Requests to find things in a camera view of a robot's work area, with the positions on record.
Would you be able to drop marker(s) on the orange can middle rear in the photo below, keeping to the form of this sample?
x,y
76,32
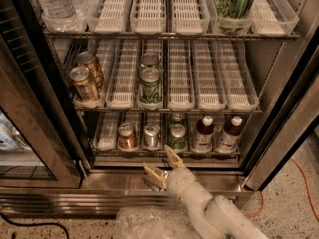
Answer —
x,y
90,61

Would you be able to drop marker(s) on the fridge door right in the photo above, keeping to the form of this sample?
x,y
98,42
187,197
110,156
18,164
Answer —
x,y
290,110

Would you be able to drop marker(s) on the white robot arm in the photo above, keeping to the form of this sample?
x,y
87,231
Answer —
x,y
213,217

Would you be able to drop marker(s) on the green can bottom front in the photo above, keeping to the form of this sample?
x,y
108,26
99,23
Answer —
x,y
176,137

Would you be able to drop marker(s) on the dark bottle white cap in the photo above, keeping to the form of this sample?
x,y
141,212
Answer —
x,y
228,137
203,133

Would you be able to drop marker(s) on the middle wire shelf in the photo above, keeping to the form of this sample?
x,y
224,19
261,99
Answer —
x,y
196,76

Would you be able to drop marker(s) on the green can bottom rear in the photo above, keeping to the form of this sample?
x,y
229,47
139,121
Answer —
x,y
177,118

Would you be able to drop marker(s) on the glass fridge door left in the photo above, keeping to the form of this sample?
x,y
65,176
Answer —
x,y
36,99

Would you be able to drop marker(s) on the dark bottle white cap right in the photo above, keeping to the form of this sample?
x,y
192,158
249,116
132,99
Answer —
x,y
228,137

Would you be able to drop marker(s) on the steel fridge base grille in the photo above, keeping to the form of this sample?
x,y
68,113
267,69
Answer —
x,y
99,194

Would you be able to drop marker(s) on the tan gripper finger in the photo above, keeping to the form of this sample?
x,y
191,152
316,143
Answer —
x,y
174,160
156,176

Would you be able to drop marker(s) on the green can middle rear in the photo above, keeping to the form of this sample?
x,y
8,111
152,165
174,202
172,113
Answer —
x,y
149,60

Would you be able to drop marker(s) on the wire shelf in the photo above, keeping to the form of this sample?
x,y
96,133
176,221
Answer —
x,y
196,76
163,36
106,142

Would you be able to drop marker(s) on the bottom wire shelf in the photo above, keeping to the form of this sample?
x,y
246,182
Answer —
x,y
106,142

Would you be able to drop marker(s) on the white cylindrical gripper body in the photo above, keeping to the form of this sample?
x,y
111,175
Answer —
x,y
177,181

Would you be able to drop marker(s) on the green can middle front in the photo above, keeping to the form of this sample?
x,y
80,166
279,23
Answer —
x,y
150,86

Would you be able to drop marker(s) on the top wire shelf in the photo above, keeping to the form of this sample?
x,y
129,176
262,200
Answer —
x,y
163,36

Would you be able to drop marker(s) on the clear water bottle front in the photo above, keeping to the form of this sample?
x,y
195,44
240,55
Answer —
x,y
58,9

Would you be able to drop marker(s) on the orange can middle front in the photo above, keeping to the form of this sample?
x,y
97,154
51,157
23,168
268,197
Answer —
x,y
84,84

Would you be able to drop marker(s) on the dark bottle white cap left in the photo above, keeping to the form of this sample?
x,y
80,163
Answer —
x,y
203,133

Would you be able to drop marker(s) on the silver redbull can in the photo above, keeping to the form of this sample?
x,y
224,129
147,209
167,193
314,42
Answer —
x,y
151,135

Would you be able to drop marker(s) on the orange can bottom shelf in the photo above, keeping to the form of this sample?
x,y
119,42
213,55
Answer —
x,y
127,136

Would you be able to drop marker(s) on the clear plastic bag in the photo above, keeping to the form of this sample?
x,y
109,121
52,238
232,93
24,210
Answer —
x,y
153,223

